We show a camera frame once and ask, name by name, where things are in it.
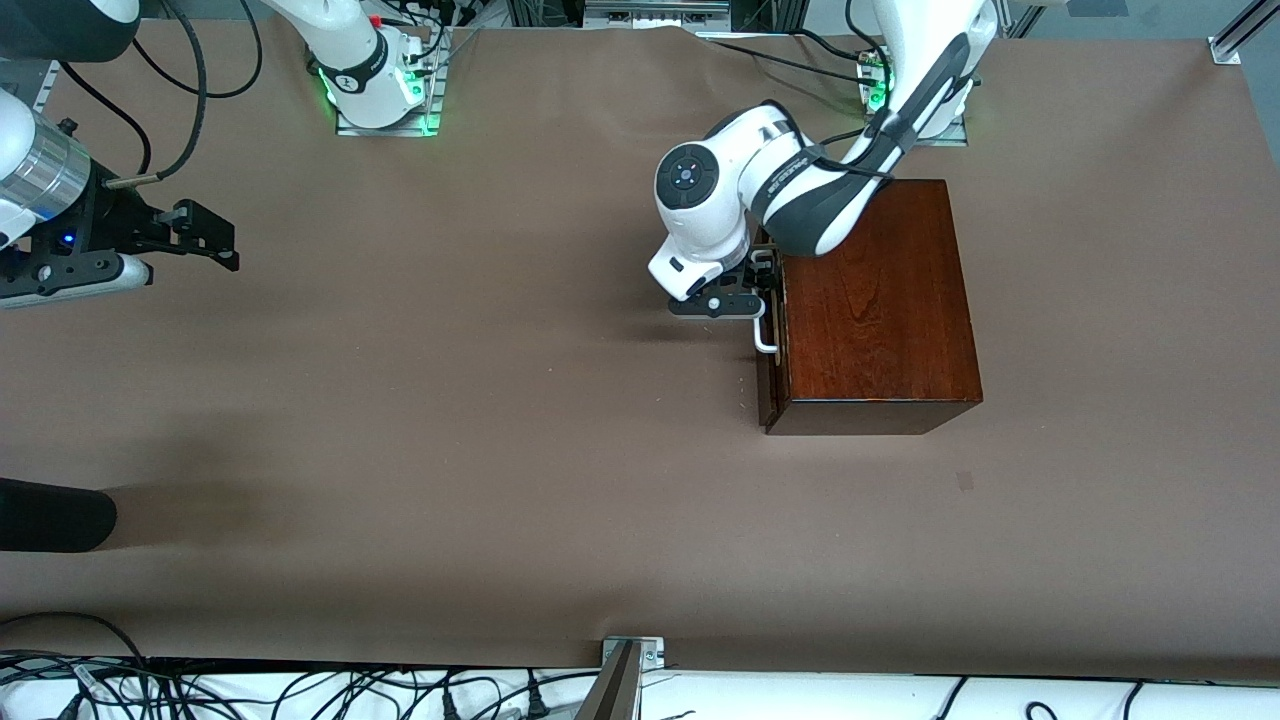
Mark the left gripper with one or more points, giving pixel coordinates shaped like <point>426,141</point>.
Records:
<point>762,272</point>

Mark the dark brown wooden cabinet box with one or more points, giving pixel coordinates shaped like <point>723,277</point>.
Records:
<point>880,310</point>

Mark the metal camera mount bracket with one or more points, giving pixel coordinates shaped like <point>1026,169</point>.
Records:
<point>625,660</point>

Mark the black ribbed cylinder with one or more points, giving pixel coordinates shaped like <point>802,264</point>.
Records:
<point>50,515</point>

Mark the aluminium frame profile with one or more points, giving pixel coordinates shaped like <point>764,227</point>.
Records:
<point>1228,48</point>
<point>47,88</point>
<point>1025,18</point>

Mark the brown paper table cover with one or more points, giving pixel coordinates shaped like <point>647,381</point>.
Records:
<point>400,400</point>

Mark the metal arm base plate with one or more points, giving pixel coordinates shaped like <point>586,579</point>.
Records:
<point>950,138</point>
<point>390,130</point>

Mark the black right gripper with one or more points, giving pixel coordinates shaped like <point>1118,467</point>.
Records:
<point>108,218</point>

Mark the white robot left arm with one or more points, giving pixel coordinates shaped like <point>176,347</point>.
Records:
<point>720,190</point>

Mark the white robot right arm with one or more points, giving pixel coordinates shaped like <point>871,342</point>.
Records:
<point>350,50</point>

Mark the metal equipment rack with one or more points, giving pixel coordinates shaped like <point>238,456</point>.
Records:
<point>650,12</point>

